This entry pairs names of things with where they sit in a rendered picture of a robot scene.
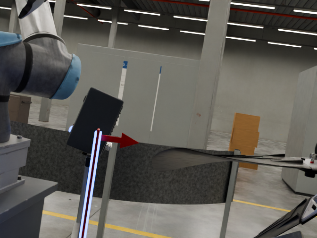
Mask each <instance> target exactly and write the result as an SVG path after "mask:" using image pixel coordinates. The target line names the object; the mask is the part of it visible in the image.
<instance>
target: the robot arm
mask: <svg viewBox="0 0 317 238"><path fill-rule="evenodd" d="M15 1H16V6H17V13H18V19H19V24H20V29H21V34H16V33H8V32H2V31H0V143H4V142H7V141H8V140H9V139H10V134H11V126H10V119H9V111H8V101H9V97H10V92H15V93H20V94H28V95H34V96H39V97H45V98H49V99H59V100H64V99H66V98H68V97H69V96H70V95H71V94H72V93H73V92H74V90H75V89H76V87H77V84H78V82H79V78H80V74H81V61H80V59H79V57H78V56H76V55H74V54H69V53H68V52H67V48H66V44H65V42H64V41H63V40H62V39H61V38H60V37H59V36H57V33H56V29H55V25H54V21H53V17H52V13H51V9H50V4H49V0H15Z"/></svg>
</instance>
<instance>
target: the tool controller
mask: <svg viewBox="0 0 317 238"><path fill-rule="evenodd" d="M123 104H124V101H123V100H121V99H119V98H117V97H114V96H112V95H110V94H108V93H106V92H103V91H101V90H99V89H97V88H94V87H91V88H90V89H89V91H88V93H87V95H86V96H85V98H84V100H83V104H82V107H81V109H80V111H79V113H78V116H77V118H76V120H75V123H74V126H73V128H72V130H71V133H70V135H69V137H68V139H67V142H66V144H67V145H68V146H70V147H73V148H75V149H78V150H80V151H82V154H83V155H87V154H88V153H89V154H92V147H93V140H94V134H95V131H97V129H98V128H100V131H101V132H102V133H101V134H102V135H107V136H110V135H111V133H112V132H113V128H114V126H115V125H116V122H117V119H118V118H119V115H120V114H121V113H120V112H121V110H122V109H123ZM111 147H112V143H110V142H107V141H100V148H99V155H98V158H99V157H100V155H101V154H102V153H103V152H104V150H107V151H110V150H111Z"/></svg>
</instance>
